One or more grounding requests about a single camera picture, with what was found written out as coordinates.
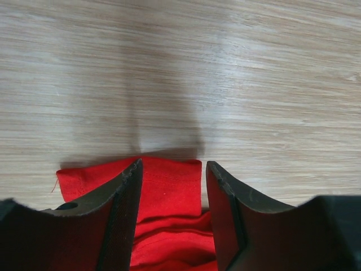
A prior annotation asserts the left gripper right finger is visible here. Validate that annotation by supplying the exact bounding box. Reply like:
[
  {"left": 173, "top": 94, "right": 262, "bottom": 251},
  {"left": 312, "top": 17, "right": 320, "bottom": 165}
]
[{"left": 206, "top": 161, "right": 360, "bottom": 270}]

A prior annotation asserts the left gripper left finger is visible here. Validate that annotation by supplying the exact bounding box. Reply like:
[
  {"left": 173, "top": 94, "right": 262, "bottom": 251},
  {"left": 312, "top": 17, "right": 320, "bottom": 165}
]
[{"left": 1, "top": 160, "right": 143, "bottom": 270}]

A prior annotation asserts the red t-shirt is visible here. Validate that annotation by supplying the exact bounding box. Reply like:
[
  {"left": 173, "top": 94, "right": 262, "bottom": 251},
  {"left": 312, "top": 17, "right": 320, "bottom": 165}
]
[{"left": 51, "top": 155, "right": 218, "bottom": 269}]

